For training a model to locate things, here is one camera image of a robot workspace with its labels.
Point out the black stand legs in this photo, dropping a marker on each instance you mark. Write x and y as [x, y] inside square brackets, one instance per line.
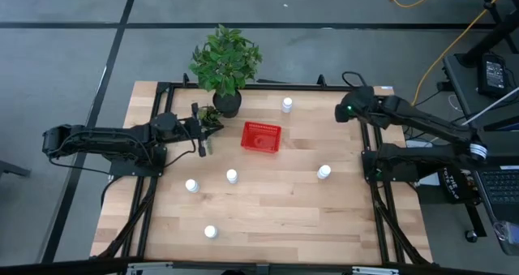
[492, 33]

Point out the white pill bottle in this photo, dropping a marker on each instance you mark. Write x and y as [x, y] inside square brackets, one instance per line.
[191, 185]
[232, 175]
[210, 231]
[287, 104]
[324, 171]

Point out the white rod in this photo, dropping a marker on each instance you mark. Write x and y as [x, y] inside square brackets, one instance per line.
[490, 106]

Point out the clear plastic bag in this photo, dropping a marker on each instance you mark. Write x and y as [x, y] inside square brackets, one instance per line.
[507, 232]

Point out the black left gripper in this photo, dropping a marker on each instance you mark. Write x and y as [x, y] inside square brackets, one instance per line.
[194, 128]

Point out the black aluminium table frame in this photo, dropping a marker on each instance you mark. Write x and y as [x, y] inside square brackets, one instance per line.
[267, 87]

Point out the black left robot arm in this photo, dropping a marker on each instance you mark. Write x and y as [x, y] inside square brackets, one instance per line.
[101, 139]

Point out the white paper sheet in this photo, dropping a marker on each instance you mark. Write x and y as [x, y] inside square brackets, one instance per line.
[430, 180]

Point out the black power adapter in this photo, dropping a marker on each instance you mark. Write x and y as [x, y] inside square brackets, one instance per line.
[494, 75]

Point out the tall green potted plant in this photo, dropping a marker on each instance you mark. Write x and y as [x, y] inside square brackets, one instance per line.
[225, 60]

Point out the red plastic basket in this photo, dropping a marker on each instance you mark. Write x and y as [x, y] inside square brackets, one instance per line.
[259, 139]

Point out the dark laptop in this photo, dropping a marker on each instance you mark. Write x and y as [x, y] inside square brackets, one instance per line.
[500, 186]

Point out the black side desk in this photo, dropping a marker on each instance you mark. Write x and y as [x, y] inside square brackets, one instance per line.
[462, 84]

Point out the black caster wheel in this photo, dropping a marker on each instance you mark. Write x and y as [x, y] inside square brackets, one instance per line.
[471, 236]

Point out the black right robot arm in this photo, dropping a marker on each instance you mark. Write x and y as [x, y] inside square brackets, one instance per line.
[425, 123]

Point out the black tote bag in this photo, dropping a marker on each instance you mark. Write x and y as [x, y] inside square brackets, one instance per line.
[452, 186]

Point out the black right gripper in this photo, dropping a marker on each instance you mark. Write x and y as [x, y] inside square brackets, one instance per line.
[353, 104]

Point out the dark furniture leg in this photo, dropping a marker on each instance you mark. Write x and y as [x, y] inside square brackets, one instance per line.
[12, 168]

